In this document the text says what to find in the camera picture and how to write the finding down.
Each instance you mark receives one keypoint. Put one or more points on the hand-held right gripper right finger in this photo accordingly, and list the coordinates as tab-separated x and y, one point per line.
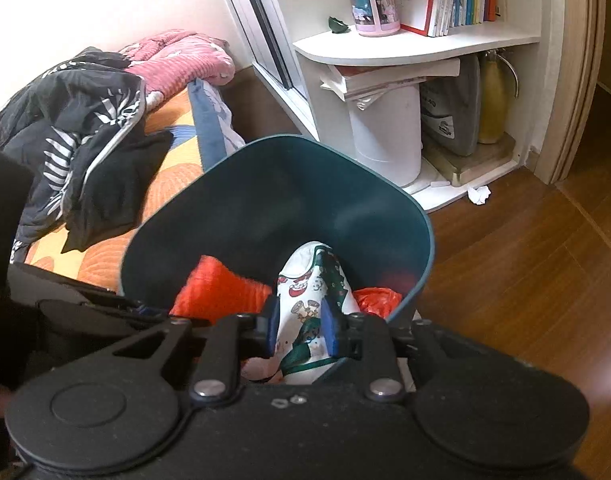
329	330

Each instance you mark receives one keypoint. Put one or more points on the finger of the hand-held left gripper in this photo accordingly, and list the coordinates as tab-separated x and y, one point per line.
135	310

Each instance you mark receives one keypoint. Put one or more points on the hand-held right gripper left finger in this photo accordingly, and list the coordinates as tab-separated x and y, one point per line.
273	329

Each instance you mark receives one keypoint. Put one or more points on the green white festive printed bag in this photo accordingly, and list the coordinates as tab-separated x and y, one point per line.
305	285

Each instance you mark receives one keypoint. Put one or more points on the orange plastic bag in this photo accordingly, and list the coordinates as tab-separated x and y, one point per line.
380	301

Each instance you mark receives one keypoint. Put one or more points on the red mesh netting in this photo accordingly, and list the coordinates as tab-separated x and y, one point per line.
215	285

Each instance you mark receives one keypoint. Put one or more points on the teal trash bin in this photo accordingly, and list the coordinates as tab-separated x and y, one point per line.
285	195

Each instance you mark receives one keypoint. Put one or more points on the orange patterned bed sheet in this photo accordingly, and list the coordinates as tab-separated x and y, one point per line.
85	266

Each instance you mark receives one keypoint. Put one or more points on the black white leaf print garment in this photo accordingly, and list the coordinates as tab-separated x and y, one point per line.
85	150

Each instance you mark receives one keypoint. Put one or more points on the white bucket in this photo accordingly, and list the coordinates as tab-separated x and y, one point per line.
385	145

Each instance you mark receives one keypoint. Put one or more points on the small crumpled white paper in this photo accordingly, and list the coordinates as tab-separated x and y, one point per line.
479	195

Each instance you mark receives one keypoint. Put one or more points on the blue white cloth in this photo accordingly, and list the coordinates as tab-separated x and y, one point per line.
210	120

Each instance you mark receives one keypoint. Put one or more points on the beige slab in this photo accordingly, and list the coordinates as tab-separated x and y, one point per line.
465	165

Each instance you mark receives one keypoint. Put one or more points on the grey bag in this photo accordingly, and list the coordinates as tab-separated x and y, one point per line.
450	110

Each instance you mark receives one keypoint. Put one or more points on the pink textured blanket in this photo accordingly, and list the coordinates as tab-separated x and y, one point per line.
185	60

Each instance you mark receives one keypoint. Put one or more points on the stack of papers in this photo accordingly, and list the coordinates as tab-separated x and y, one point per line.
385	77

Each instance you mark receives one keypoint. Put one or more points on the yellow bottle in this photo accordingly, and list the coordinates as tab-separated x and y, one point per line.
493	100

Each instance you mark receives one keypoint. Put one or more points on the white shelf unit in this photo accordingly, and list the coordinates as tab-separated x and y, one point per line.
385	44

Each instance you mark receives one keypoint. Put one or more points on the small green object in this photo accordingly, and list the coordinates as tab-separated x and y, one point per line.
340	26

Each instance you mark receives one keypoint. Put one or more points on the pink pen holder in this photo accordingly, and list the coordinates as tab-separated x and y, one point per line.
375	15

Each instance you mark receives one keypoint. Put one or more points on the white sliding door frame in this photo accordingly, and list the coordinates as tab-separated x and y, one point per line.
265	20

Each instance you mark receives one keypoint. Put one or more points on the wooden door frame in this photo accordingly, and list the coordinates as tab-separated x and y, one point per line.
575	85

